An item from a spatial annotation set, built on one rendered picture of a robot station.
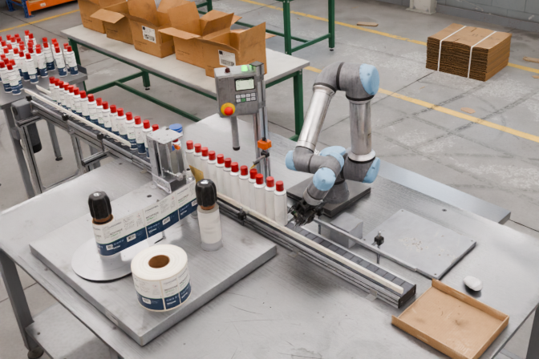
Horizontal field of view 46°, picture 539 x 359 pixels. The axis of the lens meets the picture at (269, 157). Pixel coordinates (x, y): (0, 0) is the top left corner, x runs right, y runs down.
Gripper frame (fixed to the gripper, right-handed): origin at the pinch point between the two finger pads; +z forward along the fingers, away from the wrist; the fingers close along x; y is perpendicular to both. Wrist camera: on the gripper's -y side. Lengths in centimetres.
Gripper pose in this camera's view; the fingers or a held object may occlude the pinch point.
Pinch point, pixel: (297, 223)
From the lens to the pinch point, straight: 260.5
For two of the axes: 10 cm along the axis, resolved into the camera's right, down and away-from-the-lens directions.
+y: -7.0, 3.9, -6.0
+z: -3.1, 6.0, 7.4
